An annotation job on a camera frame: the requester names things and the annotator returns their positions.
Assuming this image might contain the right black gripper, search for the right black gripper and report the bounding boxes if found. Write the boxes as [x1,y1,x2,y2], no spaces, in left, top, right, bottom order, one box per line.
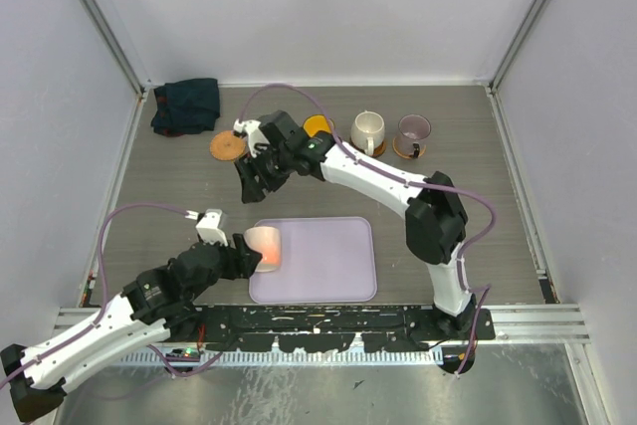
[235,141,295,204]

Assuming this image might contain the pink ceramic mug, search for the pink ceramic mug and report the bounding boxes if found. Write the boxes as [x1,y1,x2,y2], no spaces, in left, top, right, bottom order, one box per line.
[244,226,282,273]

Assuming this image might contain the woven rattan coaster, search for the woven rattan coaster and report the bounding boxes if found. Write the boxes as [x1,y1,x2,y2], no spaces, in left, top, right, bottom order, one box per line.
[209,130,246,161]
[392,139,426,160]

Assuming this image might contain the yellow glass mug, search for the yellow glass mug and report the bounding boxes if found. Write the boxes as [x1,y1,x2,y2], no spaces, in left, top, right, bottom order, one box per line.
[304,115,334,138]

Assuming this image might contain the lilac plastic tray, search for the lilac plastic tray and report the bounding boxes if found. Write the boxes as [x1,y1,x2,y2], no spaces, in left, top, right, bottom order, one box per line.
[249,217,377,305]

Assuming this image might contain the white ceramic mug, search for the white ceramic mug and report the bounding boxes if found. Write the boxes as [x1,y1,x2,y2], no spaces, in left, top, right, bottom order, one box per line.
[350,111,385,157]

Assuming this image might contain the purple glass mug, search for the purple glass mug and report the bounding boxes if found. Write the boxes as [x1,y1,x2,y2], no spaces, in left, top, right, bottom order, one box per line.
[394,113,432,154]

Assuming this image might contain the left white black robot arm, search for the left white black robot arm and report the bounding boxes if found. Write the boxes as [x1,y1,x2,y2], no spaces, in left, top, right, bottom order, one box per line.
[1,234,262,423]

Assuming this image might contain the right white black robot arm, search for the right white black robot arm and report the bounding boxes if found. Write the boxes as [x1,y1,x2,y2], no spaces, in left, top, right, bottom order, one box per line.
[233,110,478,339]

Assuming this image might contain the dark blue folded cloth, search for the dark blue folded cloth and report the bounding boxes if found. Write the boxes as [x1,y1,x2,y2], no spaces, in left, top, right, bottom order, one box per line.
[150,78,221,137]

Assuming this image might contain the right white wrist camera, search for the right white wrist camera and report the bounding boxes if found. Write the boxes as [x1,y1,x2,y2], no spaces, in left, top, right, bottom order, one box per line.
[233,119,270,157]

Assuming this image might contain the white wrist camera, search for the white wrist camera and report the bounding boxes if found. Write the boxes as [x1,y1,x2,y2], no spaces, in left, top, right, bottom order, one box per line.
[185,209,229,246]
[233,119,270,157]

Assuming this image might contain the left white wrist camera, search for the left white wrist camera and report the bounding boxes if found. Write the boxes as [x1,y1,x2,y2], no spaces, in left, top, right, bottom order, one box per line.
[185,209,229,246]

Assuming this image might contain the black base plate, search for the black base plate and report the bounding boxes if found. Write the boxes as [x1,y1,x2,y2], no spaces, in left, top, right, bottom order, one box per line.
[165,305,470,353]

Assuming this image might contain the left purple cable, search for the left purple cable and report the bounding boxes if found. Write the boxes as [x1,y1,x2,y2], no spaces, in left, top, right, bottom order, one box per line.
[0,203,230,394]

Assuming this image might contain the purple cable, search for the purple cable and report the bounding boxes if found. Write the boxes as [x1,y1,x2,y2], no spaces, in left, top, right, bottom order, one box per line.
[240,84,499,377]
[0,203,230,394]

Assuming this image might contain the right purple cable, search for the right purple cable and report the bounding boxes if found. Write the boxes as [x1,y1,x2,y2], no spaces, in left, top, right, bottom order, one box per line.
[240,84,499,377]

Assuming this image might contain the aluminium front rail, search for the aluminium front rail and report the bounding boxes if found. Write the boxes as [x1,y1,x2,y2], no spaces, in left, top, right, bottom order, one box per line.
[55,305,588,348]

